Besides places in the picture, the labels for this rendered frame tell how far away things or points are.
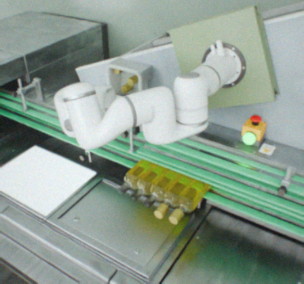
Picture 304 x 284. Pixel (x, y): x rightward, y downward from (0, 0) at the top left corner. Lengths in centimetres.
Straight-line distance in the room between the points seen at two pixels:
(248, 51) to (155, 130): 44
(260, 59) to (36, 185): 104
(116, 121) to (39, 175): 85
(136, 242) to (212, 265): 28
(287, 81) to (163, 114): 50
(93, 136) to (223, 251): 70
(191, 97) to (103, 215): 66
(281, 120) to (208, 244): 52
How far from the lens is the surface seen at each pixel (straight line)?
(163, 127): 94
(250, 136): 129
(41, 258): 141
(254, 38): 119
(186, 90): 96
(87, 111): 91
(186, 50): 129
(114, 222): 140
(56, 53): 220
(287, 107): 131
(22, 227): 147
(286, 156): 131
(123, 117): 88
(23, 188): 162
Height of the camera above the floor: 190
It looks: 45 degrees down
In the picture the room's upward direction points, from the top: 131 degrees counter-clockwise
